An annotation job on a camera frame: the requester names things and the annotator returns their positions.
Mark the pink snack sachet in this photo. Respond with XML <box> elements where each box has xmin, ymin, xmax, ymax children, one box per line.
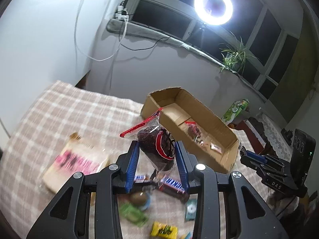
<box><xmin>210</xmin><ymin>142</ymin><xmax>223</xmax><ymax>154</ymax></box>

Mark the teal white candy packet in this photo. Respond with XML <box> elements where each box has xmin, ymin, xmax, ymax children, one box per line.
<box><xmin>185</xmin><ymin>199</ymin><xmax>197</xmax><ymax>221</ymax></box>

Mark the green snack packet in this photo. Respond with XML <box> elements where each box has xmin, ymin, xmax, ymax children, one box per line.
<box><xmin>119</xmin><ymin>202</ymin><xmax>148</xmax><ymax>227</ymax></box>

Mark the packaged sliced bread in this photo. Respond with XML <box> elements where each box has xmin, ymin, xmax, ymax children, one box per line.
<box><xmin>43</xmin><ymin>133</ymin><xmax>109</xmax><ymax>193</ymax></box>

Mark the bagged dark round cake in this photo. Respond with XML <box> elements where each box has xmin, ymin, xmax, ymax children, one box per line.
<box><xmin>184</xmin><ymin>121</ymin><xmax>207</xmax><ymax>146</ymax></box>

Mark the brown egg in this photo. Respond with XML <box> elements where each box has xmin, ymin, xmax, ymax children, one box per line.
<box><xmin>129</xmin><ymin>191</ymin><xmax>151</xmax><ymax>211</ymax></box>

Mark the snickers bar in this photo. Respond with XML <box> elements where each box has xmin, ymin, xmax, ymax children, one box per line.
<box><xmin>157</xmin><ymin>175</ymin><xmax>189</xmax><ymax>203</ymax></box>

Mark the yellow candy wrapper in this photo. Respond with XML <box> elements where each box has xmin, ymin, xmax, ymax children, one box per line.
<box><xmin>150</xmin><ymin>221</ymin><xmax>178</xmax><ymax>239</ymax></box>

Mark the red bagged dark cake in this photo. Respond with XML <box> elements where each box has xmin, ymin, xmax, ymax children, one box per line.
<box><xmin>119</xmin><ymin>108</ymin><xmax>175</xmax><ymax>171</ymax></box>

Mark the dark chocolate bar wrapper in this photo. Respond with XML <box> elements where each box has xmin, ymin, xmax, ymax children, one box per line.
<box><xmin>134</xmin><ymin>174</ymin><xmax>154</xmax><ymax>186</ymax></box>

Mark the red storage box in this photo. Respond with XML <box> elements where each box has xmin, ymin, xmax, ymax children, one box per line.
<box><xmin>234</xmin><ymin>117</ymin><xmax>274</xmax><ymax>155</ymax></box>

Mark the white lace cloth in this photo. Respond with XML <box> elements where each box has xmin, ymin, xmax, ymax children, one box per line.
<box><xmin>257</xmin><ymin>112</ymin><xmax>292</xmax><ymax>162</ymax></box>

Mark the dark figurine on table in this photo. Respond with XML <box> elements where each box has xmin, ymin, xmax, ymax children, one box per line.
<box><xmin>281</xmin><ymin>128</ymin><xmax>293</xmax><ymax>146</ymax></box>

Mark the open cardboard box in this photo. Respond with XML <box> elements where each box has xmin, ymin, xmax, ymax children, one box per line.
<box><xmin>141</xmin><ymin>87</ymin><xmax>239</xmax><ymax>174</ymax></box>

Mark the potted spider plant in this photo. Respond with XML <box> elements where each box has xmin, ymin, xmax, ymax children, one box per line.
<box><xmin>220</xmin><ymin>37</ymin><xmax>257</xmax><ymax>74</ymax></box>

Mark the grey windowsill cloth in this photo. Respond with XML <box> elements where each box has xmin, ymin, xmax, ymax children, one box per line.
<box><xmin>105</xmin><ymin>18</ymin><xmax>265</xmax><ymax>100</ymax></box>

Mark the white power strip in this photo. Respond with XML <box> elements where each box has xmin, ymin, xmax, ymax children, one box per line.
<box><xmin>115</xmin><ymin>2</ymin><xmax>129</xmax><ymax>21</ymax></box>

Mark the white ring light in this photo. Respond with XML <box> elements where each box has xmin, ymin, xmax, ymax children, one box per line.
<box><xmin>194</xmin><ymin>0</ymin><xmax>234</xmax><ymax>25</ymax></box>

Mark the white cable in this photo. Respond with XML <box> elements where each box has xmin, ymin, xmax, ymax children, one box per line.
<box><xmin>74</xmin><ymin>0</ymin><xmax>129</xmax><ymax>62</ymax></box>

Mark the black cable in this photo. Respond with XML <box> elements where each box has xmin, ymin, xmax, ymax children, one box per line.
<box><xmin>119</xmin><ymin>34</ymin><xmax>170</xmax><ymax>52</ymax></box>

